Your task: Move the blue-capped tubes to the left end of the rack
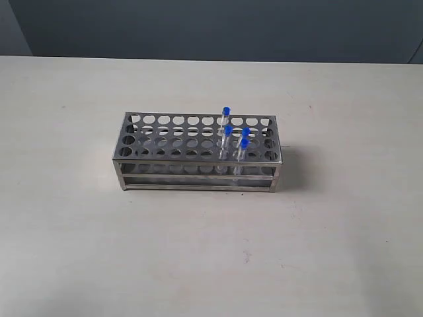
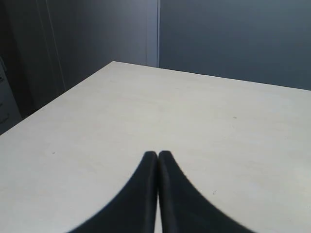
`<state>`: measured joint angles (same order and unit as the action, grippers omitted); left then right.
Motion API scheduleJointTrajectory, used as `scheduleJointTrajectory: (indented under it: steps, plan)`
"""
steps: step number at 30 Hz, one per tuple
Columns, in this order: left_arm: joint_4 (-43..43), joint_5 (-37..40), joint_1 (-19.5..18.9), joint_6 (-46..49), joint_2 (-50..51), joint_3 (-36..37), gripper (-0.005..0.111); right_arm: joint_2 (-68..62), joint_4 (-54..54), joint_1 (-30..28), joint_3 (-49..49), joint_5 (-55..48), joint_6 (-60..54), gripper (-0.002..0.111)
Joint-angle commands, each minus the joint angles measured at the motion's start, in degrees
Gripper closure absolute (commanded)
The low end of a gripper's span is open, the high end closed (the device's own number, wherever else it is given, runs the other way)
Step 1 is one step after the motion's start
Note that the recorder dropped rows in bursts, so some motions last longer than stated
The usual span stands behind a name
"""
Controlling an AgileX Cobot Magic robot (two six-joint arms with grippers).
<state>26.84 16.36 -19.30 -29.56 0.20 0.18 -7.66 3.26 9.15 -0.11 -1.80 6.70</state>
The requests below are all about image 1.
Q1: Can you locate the blue-capped tube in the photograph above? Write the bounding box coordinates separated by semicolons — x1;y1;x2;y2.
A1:
216;125;233;174
233;138;249;176
241;127;250;139
218;106;231;136

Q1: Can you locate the stainless steel test tube rack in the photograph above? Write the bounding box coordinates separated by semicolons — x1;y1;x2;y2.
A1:
112;112;283;192

